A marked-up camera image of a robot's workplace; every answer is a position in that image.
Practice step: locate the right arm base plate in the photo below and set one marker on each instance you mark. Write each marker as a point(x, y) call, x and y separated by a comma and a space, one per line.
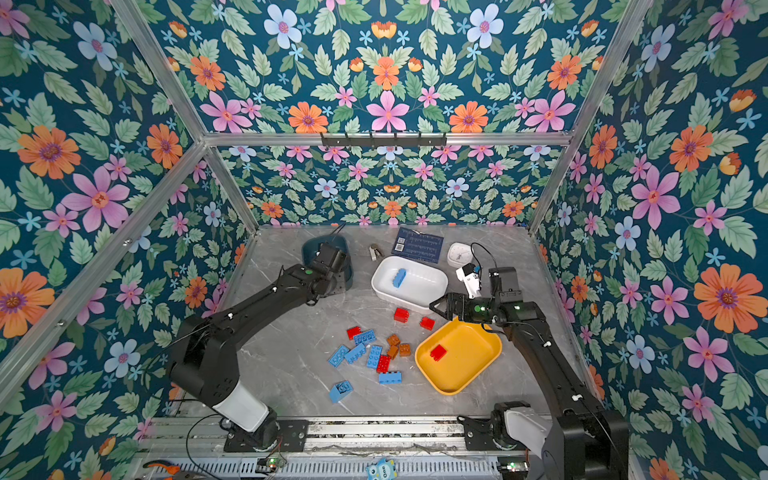
point(479, 435)

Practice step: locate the teal rectangular bin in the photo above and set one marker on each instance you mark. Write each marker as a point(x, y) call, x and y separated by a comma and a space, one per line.
point(309, 249)

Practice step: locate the yellow square tray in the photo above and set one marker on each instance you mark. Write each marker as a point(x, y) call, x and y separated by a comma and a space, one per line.
point(470, 351)

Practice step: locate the small beige metal clip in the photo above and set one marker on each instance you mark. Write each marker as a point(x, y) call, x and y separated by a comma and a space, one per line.
point(375, 253)

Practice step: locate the white rectangular bin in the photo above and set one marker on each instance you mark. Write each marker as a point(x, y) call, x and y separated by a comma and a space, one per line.
point(422, 285)

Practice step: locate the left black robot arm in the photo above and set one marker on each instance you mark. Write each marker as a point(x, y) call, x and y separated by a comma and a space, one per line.
point(203, 359)

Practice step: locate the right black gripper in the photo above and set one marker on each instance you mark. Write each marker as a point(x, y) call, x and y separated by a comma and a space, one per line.
point(453, 300)

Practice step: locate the dark blue printed card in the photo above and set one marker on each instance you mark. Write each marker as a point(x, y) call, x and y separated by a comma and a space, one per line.
point(417, 246)

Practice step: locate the light blue lego brick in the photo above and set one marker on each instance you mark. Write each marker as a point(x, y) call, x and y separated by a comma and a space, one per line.
point(375, 353)
point(390, 378)
point(340, 391)
point(355, 353)
point(338, 357)
point(399, 278)
point(365, 337)

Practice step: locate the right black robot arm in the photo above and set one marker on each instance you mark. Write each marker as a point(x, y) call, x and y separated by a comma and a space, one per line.
point(579, 438)

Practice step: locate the red lego brick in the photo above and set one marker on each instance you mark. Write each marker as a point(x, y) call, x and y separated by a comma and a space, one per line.
point(383, 365)
point(427, 323)
point(401, 315)
point(352, 332)
point(438, 352)

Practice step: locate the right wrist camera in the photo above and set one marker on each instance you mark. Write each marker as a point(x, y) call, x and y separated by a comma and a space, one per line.
point(469, 276)

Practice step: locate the black wall hook rail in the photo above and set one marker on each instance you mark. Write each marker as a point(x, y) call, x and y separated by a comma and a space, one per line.
point(371, 140)

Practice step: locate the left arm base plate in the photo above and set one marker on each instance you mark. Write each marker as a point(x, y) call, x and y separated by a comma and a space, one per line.
point(286, 435)

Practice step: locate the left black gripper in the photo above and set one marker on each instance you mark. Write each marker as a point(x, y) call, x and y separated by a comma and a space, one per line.
point(340, 270)

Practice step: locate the orange handled pliers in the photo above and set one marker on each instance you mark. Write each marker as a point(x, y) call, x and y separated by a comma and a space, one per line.
point(167, 469)

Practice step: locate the white round timer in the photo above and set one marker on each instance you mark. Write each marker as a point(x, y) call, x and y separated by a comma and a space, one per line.
point(459, 254)

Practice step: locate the light blue toy figure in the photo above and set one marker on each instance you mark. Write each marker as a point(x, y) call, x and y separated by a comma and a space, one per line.
point(384, 469)

